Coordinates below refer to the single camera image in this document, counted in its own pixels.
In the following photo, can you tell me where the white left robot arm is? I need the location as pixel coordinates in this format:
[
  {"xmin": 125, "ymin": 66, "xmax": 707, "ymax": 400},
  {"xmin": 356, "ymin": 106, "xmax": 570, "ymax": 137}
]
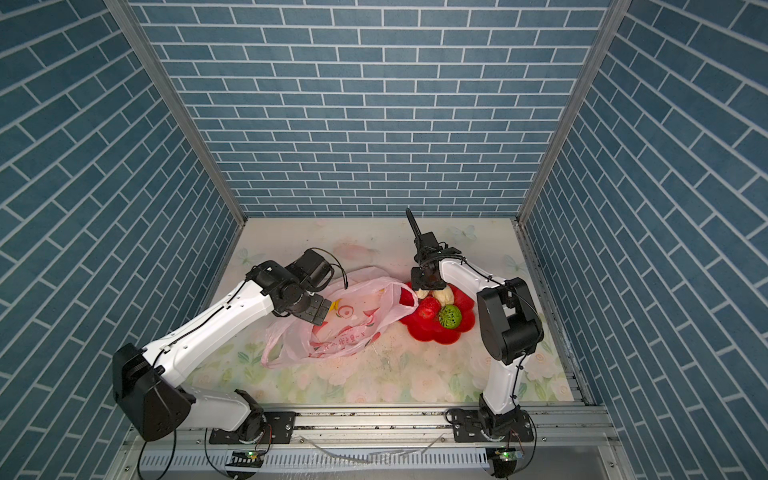
[{"xmin": 112, "ymin": 250, "xmax": 335, "ymax": 443}]

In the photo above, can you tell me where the aluminium corner post right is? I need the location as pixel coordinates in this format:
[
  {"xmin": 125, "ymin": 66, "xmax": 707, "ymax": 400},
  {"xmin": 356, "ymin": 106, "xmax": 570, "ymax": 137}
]
[{"xmin": 517, "ymin": 0, "xmax": 632, "ymax": 226}]

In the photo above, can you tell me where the aluminium corner post left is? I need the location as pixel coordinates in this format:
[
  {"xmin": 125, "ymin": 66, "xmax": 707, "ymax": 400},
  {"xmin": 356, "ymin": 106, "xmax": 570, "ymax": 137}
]
[{"xmin": 104, "ymin": 0, "xmax": 247, "ymax": 228}]

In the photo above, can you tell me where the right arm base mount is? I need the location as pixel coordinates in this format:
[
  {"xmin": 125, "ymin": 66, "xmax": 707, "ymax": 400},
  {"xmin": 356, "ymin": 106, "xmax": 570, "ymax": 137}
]
[{"xmin": 443, "ymin": 407, "xmax": 536, "ymax": 443}]

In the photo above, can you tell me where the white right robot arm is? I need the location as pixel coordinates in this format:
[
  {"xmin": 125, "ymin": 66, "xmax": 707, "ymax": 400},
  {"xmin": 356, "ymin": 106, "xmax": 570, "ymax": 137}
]
[{"xmin": 411, "ymin": 224, "xmax": 544, "ymax": 417}]

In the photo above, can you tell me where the aluminium corner post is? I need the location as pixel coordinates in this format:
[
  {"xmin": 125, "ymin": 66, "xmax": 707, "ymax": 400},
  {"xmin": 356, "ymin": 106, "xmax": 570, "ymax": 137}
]
[
  {"xmin": 104, "ymin": 0, "xmax": 247, "ymax": 228},
  {"xmin": 517, "ymin": 0, "xmax": 632, "ymax": 226}
]

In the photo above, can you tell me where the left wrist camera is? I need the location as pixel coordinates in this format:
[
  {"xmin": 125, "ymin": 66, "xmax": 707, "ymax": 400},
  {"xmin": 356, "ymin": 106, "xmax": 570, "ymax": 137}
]
[{"xmin": 286, "ymin": 249, "xmax": 334, "ymax": 293}]

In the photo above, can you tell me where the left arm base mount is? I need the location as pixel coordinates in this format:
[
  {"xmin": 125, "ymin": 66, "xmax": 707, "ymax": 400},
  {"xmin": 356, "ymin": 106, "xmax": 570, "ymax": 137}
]
[{"xmin": 208, "ymin": 389, "xmax": 297, "ymax": 445}]

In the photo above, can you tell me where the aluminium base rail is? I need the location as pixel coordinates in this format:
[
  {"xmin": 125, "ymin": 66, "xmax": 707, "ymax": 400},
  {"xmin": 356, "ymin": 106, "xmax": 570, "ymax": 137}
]
[{"xmin": 106, "ymin": 404, "xmax": 634, "ymax": 479}]

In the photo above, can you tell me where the pink plastic bag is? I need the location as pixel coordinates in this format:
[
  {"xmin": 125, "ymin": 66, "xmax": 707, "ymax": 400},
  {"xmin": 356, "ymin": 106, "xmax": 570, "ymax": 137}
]
[{"xmin": 261, "ymin": 266, "xmax": 418, "ymax": 368}]

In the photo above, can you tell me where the red fake strawberry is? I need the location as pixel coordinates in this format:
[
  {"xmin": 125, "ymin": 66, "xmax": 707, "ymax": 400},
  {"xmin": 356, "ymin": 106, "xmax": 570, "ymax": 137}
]
[{"xmin": 416, "ymin": 296, "xmax": 442, "ymax": 322}]

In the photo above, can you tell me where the green fake fruit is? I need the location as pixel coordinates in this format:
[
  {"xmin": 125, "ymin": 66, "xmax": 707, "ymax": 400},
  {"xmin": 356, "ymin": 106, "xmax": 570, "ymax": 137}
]
[{"xmin": 438, "ymin": 305, "xmax": 463, "ymax": 330}]

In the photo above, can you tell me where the red flower-shaped plate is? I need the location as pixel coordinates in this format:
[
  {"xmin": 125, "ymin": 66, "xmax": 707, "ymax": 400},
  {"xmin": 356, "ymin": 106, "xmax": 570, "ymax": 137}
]
[{"xmin": 400, "ymin": 284, "xmax": 476, "ymax": 345}]

